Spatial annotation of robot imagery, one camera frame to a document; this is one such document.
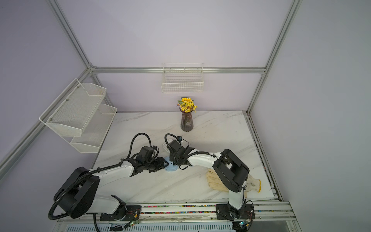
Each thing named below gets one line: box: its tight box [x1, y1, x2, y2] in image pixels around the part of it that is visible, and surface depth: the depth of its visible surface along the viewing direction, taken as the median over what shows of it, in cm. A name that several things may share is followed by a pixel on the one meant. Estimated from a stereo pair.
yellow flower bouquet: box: [175, 96, 199, 113], surface depth 94 cm
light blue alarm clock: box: [164, 155, 179, 172], surface depth 89 cm
